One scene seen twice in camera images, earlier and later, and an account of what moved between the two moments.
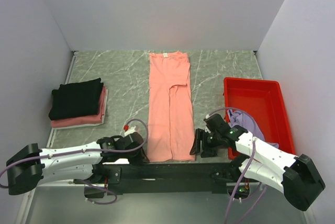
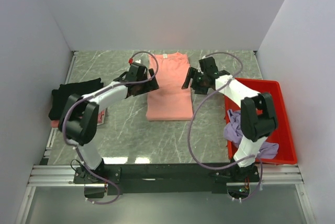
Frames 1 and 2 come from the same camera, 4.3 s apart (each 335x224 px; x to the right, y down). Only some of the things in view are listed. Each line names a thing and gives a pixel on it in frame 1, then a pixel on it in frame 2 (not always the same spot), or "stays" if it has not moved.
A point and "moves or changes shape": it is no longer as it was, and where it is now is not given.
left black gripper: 142,157 to 150,85
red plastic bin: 263,100 stays
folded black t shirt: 77,99 stays
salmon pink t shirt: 170,133 moves or changes shape
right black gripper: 200,134 to 195,74
